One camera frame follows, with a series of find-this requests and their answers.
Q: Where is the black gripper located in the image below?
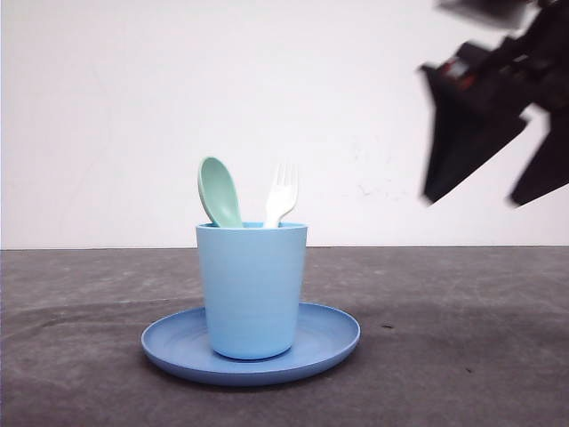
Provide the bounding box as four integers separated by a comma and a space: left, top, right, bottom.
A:
421, 1, 568, 205

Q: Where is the white plastic fork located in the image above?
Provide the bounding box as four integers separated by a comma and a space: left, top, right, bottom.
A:
263, 164, 299, 228

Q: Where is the light blue plastic cup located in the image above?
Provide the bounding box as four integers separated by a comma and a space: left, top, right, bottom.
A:
196, 222, 308, 359

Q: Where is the mint green plastic spoon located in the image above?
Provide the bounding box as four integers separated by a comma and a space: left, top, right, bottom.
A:
197, 157, 243, 228

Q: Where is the blue plastic plate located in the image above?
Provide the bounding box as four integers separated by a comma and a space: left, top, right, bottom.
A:
140, 302, 361, 387

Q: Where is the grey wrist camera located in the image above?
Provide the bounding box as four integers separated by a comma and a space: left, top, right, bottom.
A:
435, 0, 534, 29

